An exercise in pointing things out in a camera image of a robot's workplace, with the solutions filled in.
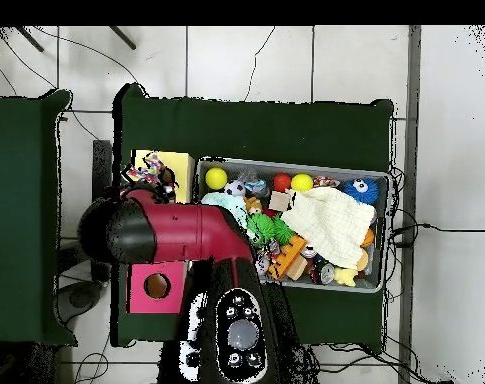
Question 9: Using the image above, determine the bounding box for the wooden cube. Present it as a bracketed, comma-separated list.
[268, 190, 294, 213]

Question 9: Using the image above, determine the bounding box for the orange plastic building block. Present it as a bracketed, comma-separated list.
[268, 234, 308, 281]

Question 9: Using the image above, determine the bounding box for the cream waffle cloth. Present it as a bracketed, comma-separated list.
[280, 185, 377, 270]

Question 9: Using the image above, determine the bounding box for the small soccer ball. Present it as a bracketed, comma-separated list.
[224, 179, 247, 198]

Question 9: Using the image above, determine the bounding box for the shallow mesh bin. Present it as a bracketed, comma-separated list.
[193, 156, 393, 294]

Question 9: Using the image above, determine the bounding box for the blue spiky toy with eyes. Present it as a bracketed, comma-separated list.
[342, 176, 380, 206]

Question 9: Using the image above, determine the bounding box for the black cable with plug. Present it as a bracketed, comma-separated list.
[389, 222, 485, 247]

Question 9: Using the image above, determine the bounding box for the yellow ball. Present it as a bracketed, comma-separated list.
[290, 172, 314, 193]
[204, 166, 229, 191]

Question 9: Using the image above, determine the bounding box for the orange ball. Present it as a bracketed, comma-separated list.
[272, 172, 293, 193]

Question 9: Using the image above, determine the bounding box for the wooden box with three holes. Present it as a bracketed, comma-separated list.
[125, 149, 196, 315]

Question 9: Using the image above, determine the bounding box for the mint waffle cloth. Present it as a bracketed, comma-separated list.
[201, 192, 249, 229]

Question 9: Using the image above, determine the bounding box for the dark green tablecloth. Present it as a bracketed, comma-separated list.
[0, 88, 78, 347]
[110, 82, 395, 348]

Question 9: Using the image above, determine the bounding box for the thin black cable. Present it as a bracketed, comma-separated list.
[243, 26, 277, 102]

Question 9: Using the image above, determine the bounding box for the green spiky toy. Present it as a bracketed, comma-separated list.
[245, 212, 296, 247]

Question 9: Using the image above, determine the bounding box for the black tripod leg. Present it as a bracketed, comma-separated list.
[15, 26, 45, 53]
[108, 26, 137, 51]

